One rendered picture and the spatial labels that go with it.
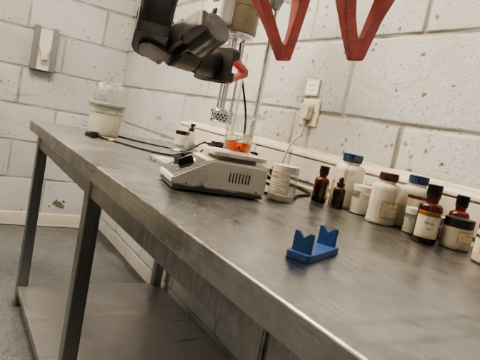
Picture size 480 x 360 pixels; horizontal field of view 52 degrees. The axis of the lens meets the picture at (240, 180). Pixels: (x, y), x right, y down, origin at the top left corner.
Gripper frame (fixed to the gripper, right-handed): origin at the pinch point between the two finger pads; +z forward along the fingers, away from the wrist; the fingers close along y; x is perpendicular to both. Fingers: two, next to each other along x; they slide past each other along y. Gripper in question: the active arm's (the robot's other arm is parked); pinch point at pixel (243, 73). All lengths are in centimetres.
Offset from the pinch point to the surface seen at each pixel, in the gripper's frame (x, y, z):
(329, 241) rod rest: 24.1, -39.6, -17.5
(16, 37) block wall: -13, 231, 45
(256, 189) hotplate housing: 23.3, -9.1, 0.9
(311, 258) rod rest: 25, -42, -25
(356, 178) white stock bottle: 17.7, -16.4, 27.3
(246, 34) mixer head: -13.3, 22.7, 21.4
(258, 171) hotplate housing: 19.4, -9.0, 0.7
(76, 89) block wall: 10, 221, 82
